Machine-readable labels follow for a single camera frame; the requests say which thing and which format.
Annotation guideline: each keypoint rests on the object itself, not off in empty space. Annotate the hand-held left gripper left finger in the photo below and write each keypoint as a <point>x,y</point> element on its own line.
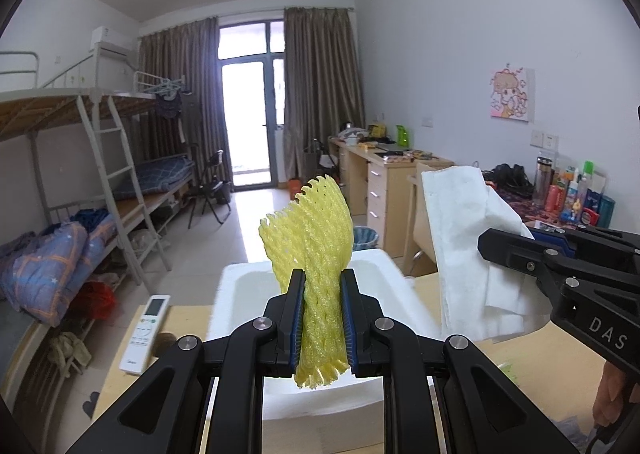
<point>296,314</point>

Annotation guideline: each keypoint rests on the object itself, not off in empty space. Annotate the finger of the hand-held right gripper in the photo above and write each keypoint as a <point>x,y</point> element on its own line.
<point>505,246</point>
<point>562,241</point>

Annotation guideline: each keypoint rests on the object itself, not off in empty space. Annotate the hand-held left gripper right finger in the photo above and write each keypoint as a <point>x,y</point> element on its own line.
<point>348,319</point>

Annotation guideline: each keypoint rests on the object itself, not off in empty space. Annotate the white foam sheet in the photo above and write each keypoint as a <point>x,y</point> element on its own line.
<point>460,234</point>

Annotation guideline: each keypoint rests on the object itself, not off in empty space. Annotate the white styrofoam box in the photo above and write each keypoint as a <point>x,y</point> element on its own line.
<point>250,294</point>

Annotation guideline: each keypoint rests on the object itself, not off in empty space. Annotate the yellow foam net sleeve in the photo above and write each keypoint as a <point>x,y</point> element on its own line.
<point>310,234</point>

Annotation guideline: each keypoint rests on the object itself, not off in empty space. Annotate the person's right hand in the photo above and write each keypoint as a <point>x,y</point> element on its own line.
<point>607,394</point>

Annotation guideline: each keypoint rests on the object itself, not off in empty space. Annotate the desk with patterned mat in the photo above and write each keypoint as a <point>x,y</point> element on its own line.
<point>525,211</point>

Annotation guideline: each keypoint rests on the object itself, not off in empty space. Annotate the group of toiletry bottles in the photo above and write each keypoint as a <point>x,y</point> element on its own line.
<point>585,199</point>

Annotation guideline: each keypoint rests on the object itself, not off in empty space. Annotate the grey thermos bottle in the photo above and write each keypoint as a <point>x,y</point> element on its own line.
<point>542,181</point>

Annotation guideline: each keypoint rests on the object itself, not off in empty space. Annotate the blue trash bin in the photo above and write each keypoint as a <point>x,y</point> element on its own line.
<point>364,239</point>

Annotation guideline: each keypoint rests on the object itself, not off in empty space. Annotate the orange container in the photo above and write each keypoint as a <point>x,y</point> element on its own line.
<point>295,188</point>

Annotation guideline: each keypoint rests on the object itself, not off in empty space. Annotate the wooden desk with drawers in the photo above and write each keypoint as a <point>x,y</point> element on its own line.
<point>385,184</point>

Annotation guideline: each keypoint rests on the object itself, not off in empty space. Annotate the black folding chair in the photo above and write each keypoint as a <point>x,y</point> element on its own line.
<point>212,189</point>

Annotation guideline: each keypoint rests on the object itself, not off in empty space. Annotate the green bag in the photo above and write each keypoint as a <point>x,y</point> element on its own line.
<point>402,135</point>

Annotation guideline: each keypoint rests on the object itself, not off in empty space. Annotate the white remote control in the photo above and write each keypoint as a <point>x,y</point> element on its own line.
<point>145,334</point>

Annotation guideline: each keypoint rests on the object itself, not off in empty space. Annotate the black folding cart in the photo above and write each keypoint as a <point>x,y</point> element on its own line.
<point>320,159</point>

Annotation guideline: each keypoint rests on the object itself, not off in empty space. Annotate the blue checked bedding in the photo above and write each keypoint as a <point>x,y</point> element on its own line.
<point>155,174</point>

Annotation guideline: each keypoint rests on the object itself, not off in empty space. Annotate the red bag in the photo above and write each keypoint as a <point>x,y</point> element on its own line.
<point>97,299</point>

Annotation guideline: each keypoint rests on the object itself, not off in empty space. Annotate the glass balcony door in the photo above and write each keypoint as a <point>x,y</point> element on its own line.
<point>250,109</point>

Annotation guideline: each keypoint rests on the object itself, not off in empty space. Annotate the beige slippers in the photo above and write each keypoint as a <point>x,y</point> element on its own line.
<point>70,351</point>

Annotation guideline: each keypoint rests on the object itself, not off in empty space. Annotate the brown curtain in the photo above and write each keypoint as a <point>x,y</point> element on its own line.
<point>320,84</point>
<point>200,84</point>

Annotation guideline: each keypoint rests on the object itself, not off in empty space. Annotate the white bunk bed ladder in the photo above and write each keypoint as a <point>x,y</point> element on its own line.
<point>107,169</point>

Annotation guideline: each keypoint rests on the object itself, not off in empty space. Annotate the dark hanging clothes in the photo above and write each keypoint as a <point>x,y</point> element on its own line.
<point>169,104</point>

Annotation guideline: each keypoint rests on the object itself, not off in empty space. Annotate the blue and orange quilt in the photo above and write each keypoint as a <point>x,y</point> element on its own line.
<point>45,264</point>

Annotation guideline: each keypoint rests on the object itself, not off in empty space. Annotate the small metal bunk bed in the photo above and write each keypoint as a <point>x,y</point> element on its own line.
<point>150,84</point>

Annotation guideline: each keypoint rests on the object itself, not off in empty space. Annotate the white air conditioner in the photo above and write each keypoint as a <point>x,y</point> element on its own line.
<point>110,42</point>

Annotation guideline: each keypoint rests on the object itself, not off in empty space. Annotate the large metal bunk bed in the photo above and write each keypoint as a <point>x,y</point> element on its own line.
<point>35,107</point>

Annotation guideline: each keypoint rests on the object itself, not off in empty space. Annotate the white wall switch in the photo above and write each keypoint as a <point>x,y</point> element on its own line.
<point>544,140</point>

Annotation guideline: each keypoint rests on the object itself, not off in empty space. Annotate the pink cartoon wall poster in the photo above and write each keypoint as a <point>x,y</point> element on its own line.
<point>511,94</point>

